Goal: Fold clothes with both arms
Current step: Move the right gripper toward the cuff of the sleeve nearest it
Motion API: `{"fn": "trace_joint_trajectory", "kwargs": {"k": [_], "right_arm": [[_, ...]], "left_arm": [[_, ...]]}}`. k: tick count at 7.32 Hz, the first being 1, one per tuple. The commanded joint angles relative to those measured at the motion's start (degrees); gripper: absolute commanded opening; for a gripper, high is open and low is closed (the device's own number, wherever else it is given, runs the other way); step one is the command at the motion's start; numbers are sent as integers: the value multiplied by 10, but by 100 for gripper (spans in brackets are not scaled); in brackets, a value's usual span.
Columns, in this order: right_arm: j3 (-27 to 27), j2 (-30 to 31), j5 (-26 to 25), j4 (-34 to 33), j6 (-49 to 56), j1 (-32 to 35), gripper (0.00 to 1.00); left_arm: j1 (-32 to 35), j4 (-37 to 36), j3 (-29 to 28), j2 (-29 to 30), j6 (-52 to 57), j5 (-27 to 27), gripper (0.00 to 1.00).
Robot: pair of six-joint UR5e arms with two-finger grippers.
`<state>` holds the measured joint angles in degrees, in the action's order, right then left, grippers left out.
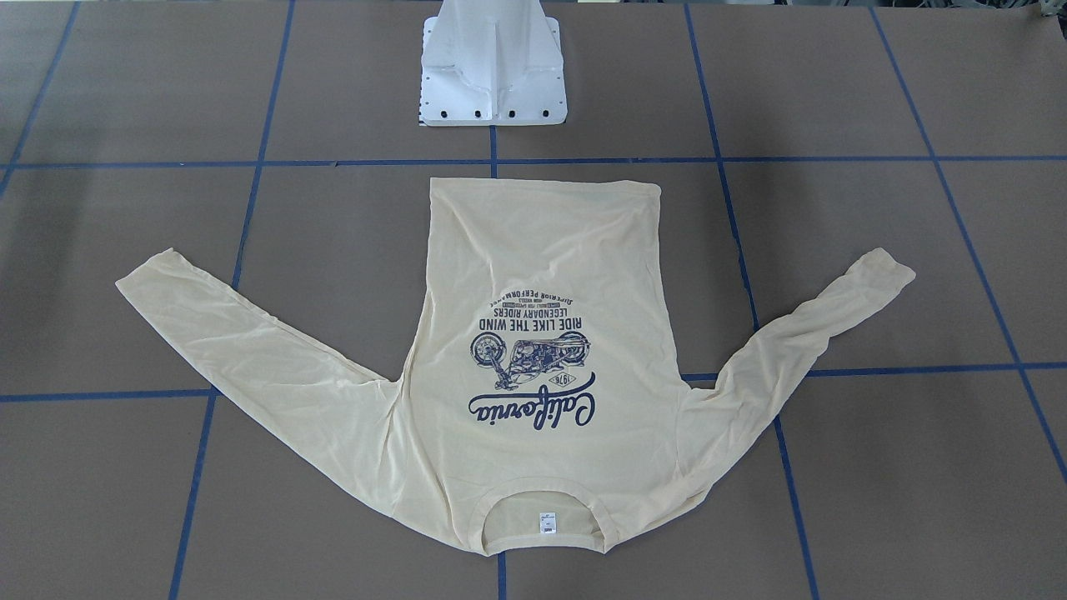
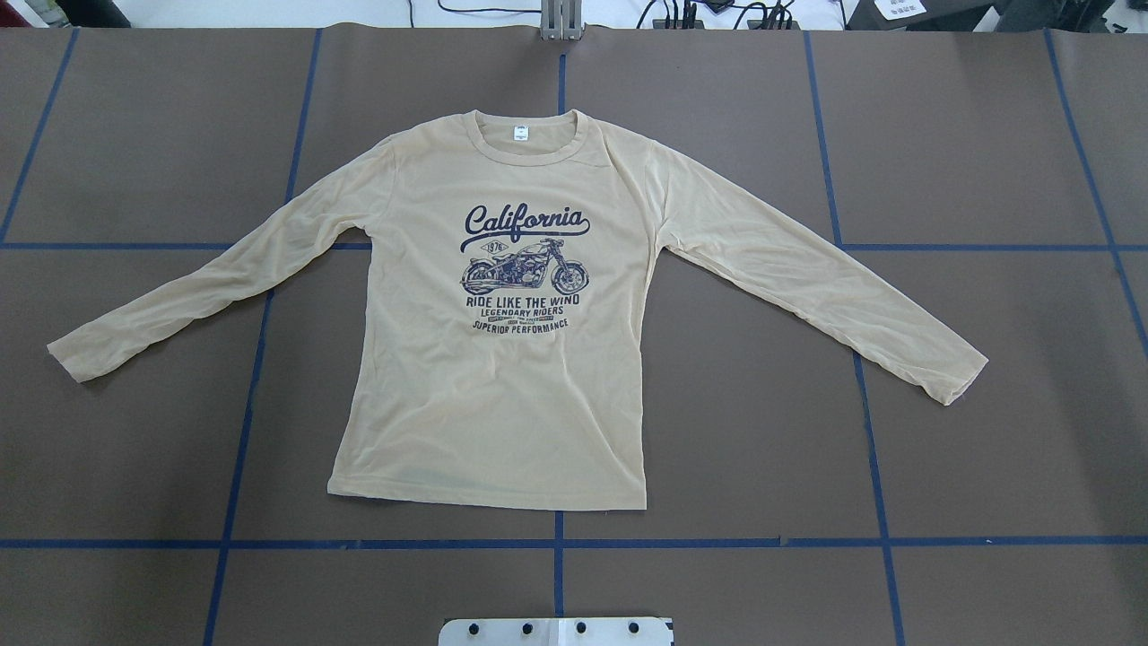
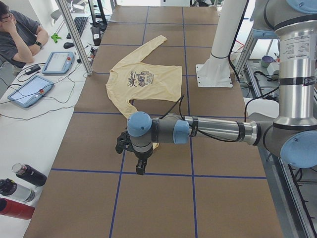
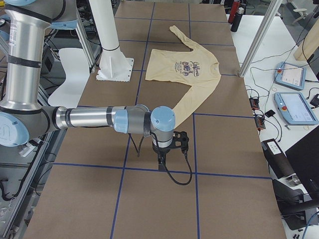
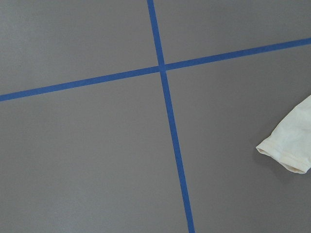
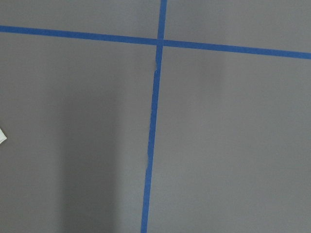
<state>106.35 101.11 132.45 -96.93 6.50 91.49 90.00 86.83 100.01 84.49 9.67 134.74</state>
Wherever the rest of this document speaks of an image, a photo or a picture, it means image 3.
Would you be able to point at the black power adapter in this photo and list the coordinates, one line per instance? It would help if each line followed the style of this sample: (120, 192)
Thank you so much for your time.
(32, 69)

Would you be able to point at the black water bottle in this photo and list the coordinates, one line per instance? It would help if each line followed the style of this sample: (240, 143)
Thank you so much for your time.
(29, 174)

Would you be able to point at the red water bottle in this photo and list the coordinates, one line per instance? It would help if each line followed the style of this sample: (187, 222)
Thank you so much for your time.
(15, 209)

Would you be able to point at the yellow long-sleeve California shirt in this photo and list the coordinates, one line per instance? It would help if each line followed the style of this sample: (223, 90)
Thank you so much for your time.
(131, 79)

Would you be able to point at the green plastic toy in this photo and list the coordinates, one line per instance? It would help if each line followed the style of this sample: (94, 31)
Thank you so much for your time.
(55, 37)

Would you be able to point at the black keyboard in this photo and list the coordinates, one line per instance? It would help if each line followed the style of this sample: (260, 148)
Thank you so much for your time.
(80, 23)

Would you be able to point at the blue teach pendant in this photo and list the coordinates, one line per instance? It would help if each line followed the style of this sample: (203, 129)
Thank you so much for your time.
(31, 91)
(58, 63)

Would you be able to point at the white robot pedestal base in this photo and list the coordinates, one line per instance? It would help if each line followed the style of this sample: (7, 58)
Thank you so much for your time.
(215, 72)

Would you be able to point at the aluminium frame post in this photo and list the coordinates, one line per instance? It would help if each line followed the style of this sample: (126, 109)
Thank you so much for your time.
(62, 5)

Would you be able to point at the purple green bowl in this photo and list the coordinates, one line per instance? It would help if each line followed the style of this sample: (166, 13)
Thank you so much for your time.
(266, 61)

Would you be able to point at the near blue teach pendant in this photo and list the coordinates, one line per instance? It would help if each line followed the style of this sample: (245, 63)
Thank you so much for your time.
(31, 91)

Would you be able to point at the far blue teach pendant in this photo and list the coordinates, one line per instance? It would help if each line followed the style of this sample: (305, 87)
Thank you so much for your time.
(58, 63)

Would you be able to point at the grey water bottle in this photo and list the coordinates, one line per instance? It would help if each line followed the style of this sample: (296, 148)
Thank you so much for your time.
(16, 191)

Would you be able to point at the white plastic chair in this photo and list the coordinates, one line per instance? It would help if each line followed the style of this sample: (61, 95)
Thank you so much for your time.
(268, 108)

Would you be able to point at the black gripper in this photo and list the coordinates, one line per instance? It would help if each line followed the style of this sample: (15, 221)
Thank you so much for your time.
(142, 156)

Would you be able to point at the seated person in grey shirt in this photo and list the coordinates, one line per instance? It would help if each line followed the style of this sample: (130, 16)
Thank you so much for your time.
(21, 38)

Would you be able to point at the black computer mouse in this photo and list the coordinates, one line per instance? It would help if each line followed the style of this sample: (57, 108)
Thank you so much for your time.
(68, 45)

